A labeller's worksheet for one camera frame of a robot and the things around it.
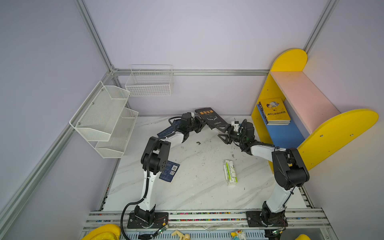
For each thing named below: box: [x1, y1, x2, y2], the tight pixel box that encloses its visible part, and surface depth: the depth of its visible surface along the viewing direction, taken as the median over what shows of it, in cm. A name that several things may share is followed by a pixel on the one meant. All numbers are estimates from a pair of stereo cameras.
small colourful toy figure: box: [230, 230, 243, 240], surface depth 69 cm
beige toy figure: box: [171, 230, 191, 240], surface depth 70 cm
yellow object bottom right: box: [294, 234, 312, 240], surface depth 68 cm
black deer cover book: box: [194, 107, 229, 129], surface depth 104 cm
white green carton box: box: [223, 159, 238, 184], surface depth 88 cm
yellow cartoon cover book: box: [260, 98, 291, 121], surface depth 101 cm
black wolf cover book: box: [257, 101, 291, 126], surface depth 97 cm
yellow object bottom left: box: [81, 224, 121, 240], surface depth 69 cm
